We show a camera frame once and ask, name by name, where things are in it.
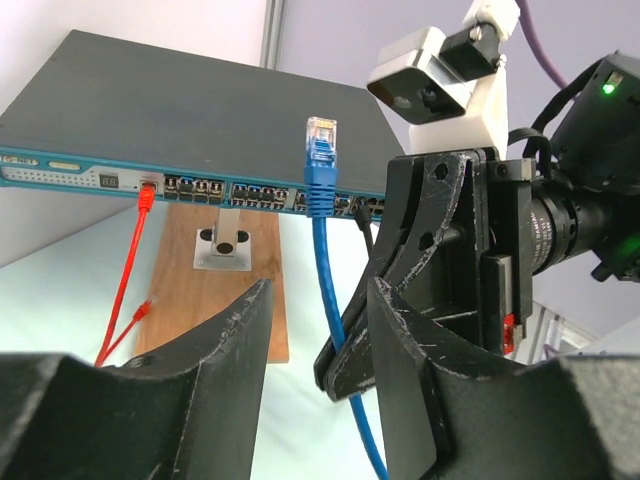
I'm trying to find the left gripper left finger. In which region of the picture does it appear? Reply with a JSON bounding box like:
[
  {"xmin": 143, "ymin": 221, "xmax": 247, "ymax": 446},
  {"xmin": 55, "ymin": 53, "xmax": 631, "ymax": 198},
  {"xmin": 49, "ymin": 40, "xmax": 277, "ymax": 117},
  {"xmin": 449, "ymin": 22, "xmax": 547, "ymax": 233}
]
[{"xmin": 1, "ymin": 280, "xmax": 274, "ymax": 479}]

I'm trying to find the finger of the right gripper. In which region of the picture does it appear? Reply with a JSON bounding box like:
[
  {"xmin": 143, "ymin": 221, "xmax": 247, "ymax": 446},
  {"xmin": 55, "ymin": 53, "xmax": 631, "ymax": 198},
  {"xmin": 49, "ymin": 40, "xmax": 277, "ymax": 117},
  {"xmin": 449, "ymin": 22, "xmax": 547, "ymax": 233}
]
[{"xmin": 313, "ymin": 294, "xmax": 375, "ymax": 401}]

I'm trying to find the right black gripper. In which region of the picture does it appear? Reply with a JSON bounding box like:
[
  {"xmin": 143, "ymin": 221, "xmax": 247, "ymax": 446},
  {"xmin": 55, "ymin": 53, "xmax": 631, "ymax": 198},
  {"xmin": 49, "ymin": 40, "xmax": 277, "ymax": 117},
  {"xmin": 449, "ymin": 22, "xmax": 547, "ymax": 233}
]
[{"xmin": 339, "ymin": 147, "xmax": 539, "ymax": 356}]

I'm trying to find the metal switch mount bracket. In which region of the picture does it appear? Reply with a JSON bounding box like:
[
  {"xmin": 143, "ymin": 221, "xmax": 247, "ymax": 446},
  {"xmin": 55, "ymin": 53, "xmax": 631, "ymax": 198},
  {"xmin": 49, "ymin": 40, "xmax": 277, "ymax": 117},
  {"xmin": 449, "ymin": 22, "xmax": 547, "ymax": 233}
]
[{"xmin": 193, "ymin": 209, "xmax": 252, "ymax": 272}]

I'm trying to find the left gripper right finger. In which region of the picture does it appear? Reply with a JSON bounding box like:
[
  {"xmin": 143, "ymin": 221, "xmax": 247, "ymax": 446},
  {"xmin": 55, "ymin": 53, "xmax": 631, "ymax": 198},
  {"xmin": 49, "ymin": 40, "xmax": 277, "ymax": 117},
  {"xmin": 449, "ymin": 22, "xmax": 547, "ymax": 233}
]
[{"xmin": 367, "ymin": 278, "xmax": 639, "ymax": 479}]

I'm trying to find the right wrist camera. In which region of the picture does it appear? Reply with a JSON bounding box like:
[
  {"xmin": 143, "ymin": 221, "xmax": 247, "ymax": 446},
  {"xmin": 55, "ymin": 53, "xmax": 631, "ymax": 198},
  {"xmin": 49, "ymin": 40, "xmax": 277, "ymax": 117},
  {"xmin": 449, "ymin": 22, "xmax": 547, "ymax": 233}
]
[{"xmin": 367, "ymin": 1, "xmax": 520, "ymax": 160}]

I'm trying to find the red ethernet cable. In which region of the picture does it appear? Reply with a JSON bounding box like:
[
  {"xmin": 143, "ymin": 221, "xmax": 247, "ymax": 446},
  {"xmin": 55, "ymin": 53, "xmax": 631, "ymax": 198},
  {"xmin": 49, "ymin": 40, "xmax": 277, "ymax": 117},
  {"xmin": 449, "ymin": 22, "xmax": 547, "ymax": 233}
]
[{"xmin": 93, "ymin": 181, "xmax": 157, "ymax": 369}]

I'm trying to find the wooden base board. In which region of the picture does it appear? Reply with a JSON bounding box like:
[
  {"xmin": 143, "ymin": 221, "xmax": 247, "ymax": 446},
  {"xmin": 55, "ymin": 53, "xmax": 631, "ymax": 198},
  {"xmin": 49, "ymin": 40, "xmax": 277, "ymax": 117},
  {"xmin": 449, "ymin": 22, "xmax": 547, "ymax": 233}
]
[{"xmin": 135, "ymin": 204, "xmax": 290, "ymax": 363}]

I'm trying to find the black ethernet cable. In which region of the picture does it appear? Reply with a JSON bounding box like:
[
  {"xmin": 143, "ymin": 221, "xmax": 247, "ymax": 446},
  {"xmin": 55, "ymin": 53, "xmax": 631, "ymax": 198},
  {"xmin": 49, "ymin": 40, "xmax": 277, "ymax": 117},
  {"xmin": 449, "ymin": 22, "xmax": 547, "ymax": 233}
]
[{"xmin": 353, "ymin": 204, "xmax": 377, "ymax": 262}]

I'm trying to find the blue ethernet cable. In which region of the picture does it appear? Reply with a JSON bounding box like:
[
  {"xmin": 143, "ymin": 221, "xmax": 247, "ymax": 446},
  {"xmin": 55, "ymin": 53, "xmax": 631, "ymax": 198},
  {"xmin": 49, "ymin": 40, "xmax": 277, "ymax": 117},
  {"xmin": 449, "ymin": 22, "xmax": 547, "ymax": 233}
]
[{"xmin": 303, "ymin": 116, "xmax": 391, "ymax": 480}]

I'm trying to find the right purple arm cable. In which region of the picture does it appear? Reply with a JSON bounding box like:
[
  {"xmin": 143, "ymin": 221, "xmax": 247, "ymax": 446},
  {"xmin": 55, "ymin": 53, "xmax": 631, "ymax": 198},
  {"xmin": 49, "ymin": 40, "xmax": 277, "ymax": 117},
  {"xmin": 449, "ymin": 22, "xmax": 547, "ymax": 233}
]
[{"xmin": 517, "ymin": 0, "xmax": 571, "ymax": 91}]

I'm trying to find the black network switch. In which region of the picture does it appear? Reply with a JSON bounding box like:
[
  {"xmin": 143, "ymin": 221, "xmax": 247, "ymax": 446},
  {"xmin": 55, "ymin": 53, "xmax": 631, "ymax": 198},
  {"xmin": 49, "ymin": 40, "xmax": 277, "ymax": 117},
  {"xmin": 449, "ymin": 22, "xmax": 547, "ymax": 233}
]
[{"xmin": 1, "ymin": 30, "xmax": 403, "ymax": 217}]

